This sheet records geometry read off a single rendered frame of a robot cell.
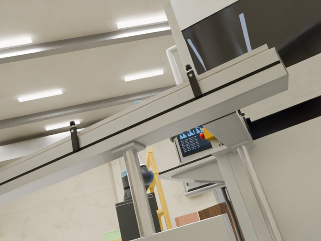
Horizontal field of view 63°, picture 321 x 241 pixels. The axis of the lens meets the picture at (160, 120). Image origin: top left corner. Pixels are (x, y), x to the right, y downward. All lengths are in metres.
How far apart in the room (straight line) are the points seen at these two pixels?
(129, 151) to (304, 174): 0.97
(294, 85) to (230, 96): 0.91
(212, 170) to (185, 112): 0.94
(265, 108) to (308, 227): 0.64
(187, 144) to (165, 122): 1.92
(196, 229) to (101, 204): 9.77
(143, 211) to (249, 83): 0.50
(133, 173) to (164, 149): 9.95
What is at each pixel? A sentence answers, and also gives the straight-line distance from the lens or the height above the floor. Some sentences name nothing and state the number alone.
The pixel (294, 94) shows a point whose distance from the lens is 1.65.
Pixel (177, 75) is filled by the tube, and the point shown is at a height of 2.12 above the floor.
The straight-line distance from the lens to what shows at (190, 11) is 2.07.
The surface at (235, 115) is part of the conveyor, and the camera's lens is 0.95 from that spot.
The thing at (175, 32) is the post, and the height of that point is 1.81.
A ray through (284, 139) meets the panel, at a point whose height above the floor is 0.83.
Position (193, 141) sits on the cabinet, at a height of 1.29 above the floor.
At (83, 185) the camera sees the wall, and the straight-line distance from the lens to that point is 10.74.
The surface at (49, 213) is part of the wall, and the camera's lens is 10.93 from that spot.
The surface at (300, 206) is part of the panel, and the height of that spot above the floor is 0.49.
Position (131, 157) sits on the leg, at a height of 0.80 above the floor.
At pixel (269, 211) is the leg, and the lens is 1.34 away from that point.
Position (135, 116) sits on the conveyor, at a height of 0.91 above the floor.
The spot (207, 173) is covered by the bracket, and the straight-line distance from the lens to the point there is 1.71.
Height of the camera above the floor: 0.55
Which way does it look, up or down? 22 degrees up
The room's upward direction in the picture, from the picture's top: 16 degrees counter-clockwise
